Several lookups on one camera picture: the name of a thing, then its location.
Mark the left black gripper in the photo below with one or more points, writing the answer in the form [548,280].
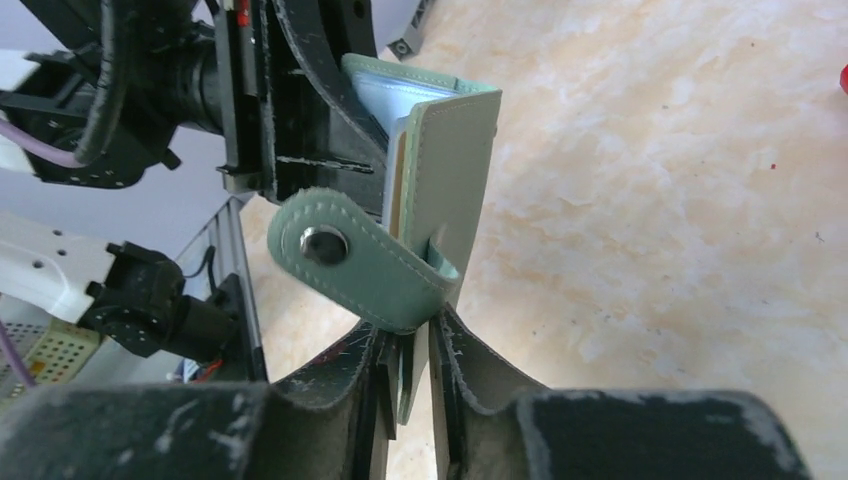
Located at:
[103,109]

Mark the green card holder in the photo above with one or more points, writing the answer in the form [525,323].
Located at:
[398,272]

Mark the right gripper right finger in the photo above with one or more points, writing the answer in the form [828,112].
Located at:
[492,421]

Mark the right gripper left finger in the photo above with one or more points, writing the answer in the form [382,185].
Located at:
[323,421]

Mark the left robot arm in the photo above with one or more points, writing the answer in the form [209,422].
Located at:
[134,295]

